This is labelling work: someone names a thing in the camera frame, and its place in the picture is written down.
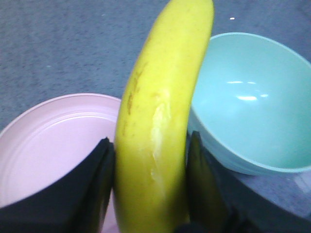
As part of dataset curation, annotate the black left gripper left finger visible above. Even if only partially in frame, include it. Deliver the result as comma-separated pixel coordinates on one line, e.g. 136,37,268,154
0,138,115,233

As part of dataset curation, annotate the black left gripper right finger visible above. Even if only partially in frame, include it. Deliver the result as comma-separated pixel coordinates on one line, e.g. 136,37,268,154
187,131,311,233

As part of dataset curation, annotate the yellow banana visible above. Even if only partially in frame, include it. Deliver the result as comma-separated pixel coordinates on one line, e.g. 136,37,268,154
113,0,214,233

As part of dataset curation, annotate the pink plate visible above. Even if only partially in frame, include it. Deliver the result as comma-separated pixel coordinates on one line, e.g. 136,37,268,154
0,93,120,232

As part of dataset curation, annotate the green bowl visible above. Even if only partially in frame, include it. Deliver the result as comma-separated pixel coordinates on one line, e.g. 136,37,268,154
188,32,311,175

